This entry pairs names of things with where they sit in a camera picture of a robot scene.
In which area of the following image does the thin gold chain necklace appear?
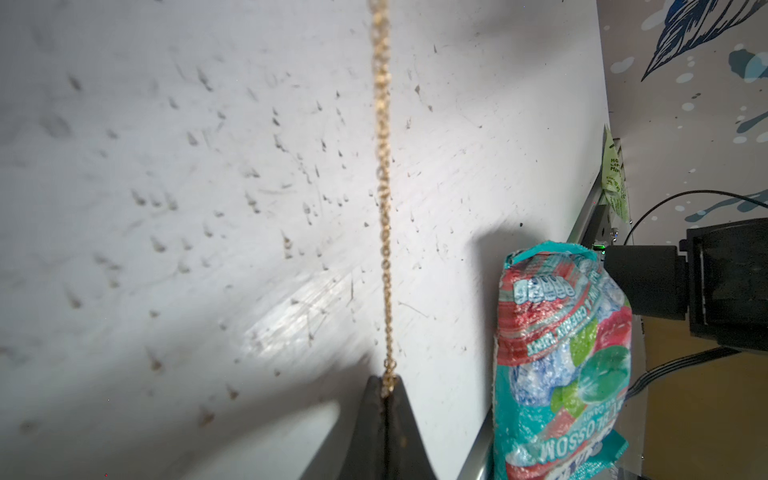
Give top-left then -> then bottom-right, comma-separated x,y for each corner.
368,0 -> 400,398

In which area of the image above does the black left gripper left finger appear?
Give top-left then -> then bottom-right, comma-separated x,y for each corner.
338,376 -> 386,480

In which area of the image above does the Fox's candy bag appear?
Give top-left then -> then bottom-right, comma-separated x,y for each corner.
492,241 -> 633,479

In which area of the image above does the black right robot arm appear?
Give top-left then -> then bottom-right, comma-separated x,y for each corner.
604,218 -> 767,352

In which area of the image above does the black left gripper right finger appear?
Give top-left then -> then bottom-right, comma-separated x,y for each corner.
384,377 -> 437,480

